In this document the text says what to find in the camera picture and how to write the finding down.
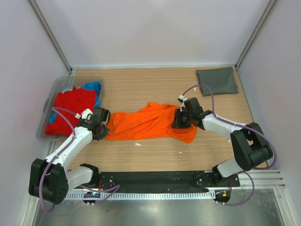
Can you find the orange t shirt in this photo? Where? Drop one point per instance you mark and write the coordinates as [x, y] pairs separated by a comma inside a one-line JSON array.
[[153, 121]]

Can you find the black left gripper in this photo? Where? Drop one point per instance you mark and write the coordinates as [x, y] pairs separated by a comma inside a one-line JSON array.
[[105, 132]]

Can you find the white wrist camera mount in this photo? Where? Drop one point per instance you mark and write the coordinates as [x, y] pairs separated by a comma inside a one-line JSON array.
[[86, 114], [181, 99]]

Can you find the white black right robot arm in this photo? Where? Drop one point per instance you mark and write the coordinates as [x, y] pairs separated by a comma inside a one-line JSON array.
[[250, 146]]

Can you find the left aluminium frame post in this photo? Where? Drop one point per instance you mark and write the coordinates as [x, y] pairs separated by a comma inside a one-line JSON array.
[[44, 24]]

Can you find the white slotted cable duct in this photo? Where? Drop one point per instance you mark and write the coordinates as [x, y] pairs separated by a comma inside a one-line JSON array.
[[86, 195]]

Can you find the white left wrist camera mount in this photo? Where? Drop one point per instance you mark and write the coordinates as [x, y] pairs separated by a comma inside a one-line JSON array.
[[86, 114]]

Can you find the red t shirt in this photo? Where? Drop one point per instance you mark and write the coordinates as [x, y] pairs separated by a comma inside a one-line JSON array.
[[58, 126]]

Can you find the clear plastic bin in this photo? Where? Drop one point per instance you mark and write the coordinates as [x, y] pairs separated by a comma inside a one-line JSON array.
[[61, 84]]

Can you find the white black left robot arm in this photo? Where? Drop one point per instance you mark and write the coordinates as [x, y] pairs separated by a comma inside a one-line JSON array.
[[50, 178]]

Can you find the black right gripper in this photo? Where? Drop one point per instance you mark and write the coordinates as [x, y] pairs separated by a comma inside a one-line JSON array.
[[177, 123]]

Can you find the folded grey t shirt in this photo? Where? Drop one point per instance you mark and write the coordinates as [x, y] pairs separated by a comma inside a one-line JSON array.
[[221, 81]]

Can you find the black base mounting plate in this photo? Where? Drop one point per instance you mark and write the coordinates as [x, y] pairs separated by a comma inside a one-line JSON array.
[[176, 182]]

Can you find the right aluminium frame post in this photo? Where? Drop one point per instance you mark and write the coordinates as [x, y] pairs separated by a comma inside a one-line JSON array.
[[256, 31]]

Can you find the aluminium frame post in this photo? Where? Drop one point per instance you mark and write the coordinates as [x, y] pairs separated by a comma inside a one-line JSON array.
[[256, 31], [44, 24]]

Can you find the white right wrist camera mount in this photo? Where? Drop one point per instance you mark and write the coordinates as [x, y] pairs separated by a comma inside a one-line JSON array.
[[181, 99]]

